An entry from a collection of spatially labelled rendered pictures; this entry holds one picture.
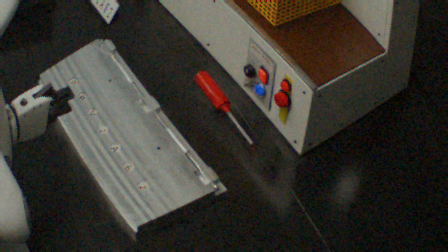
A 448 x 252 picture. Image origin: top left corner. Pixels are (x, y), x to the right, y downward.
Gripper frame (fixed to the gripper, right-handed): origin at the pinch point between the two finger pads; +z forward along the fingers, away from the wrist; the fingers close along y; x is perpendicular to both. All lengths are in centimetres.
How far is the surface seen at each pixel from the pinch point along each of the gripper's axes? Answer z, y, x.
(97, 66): 20.3, 11.2, -14.6
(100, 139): 11.9, 13.1, 1.8
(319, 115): 43.9, -1.0, 22.6
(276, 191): 35.5, 11.9, 26.2
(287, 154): 41.9, 10.4, 20.5
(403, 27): 66, -21, 23
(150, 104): 25.0, 10.5, 0.1
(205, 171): 25.2, 10.5, 17.6
